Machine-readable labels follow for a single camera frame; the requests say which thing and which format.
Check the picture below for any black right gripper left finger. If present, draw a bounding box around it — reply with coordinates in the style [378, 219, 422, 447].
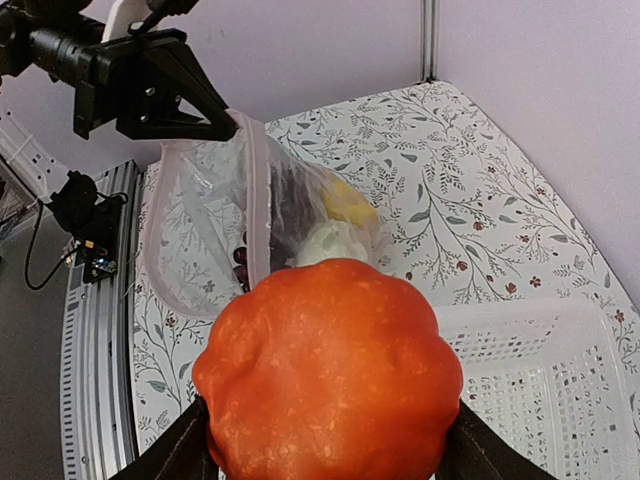
[111, 397, 210, 480]

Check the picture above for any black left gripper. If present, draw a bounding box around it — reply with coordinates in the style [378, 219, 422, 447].
[72, 29, 238, 142]

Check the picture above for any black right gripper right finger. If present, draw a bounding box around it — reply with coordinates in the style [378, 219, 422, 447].
[439, 401, 555, 480]

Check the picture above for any clear zip top bag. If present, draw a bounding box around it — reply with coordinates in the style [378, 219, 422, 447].
[142, 111, 392, 318]

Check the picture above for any orange toy fruit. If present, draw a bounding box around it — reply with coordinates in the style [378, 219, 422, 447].
[192, 259, 463, 479]

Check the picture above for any dark red grapes toy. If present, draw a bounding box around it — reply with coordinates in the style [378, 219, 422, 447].
[232, 164, 326, 294]

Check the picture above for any yellow lemon toy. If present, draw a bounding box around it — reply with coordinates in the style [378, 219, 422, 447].
[321, 177, 379, 229]

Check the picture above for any white cauliflower toy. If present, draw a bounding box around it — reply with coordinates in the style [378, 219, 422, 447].
[295, 220, 373, 267]

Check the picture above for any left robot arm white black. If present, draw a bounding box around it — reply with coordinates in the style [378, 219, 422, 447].
[1, 1, 238, 142]

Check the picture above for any white plastic basket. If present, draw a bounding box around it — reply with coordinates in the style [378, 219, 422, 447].
[434, 298, 639, 479]

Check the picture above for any floral table cloth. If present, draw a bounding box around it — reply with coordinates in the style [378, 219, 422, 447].
[132, 82, 639, 455]

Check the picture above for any front aluminium rail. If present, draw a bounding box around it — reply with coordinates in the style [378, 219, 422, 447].
[60, 161, 142, 479]

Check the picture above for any left aluminium frame post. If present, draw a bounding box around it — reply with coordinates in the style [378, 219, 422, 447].
[420, 0, 440, 83]

